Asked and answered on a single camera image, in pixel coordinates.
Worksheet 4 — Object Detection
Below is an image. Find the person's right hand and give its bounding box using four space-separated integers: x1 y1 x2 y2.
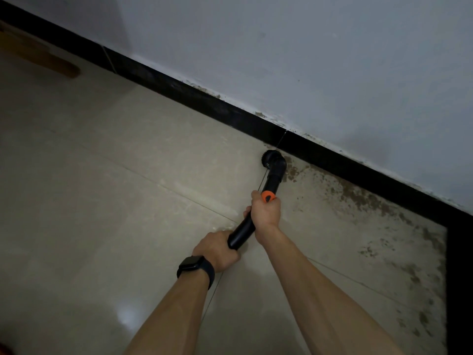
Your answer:
242 190 283 247

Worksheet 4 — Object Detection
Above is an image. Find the person's left hand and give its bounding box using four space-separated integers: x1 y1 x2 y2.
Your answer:
191 230 242 274

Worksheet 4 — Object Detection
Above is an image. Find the black vacuum hose with nozzle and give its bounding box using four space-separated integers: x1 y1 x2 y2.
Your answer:
226 149 288 251

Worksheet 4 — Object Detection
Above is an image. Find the person's left forearm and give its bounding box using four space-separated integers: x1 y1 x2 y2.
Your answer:
124 269 212 355

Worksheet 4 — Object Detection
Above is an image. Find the person's right forearm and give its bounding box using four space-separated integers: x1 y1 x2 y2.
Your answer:
258 224 405 355

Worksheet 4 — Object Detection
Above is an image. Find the black smartwatch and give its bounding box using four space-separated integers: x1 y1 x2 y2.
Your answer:
176 254 216 291

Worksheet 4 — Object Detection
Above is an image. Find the black baseboard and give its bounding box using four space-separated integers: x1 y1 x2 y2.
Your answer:
0 0 473 355

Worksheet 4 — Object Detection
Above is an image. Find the wooden folding table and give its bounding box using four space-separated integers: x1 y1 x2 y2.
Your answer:
0 20 82 79

